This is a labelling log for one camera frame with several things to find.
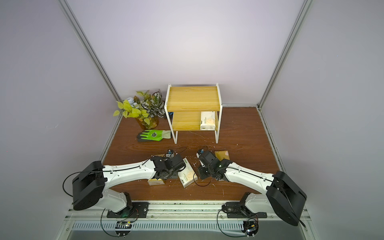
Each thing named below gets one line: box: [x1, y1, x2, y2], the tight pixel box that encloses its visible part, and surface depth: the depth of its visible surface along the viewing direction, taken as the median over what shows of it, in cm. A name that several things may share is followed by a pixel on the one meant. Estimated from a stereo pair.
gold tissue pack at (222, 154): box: [214, 150, 230, 162], surface depth 87 cm
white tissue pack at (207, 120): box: [200, 111, 216, 131], surface depth 85 cm
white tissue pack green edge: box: [178, 157, 198, 189], surface depth 81 cm
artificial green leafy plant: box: [113, 89, 166, 126], surface depth 91 cm
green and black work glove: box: [137, 129, 172, 142], surface depth 103 cm
